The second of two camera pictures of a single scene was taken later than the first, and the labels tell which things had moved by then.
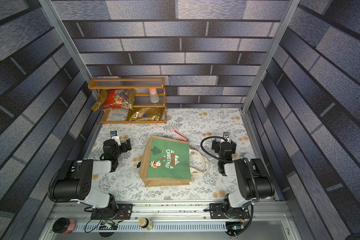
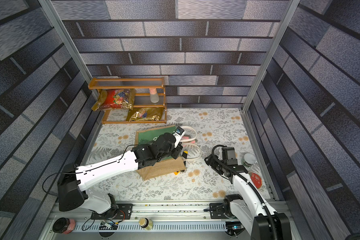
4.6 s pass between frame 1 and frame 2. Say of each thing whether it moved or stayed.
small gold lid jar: stayed
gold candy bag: stayed
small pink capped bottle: stayed
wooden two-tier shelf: stayed
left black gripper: moved
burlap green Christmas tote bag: moved
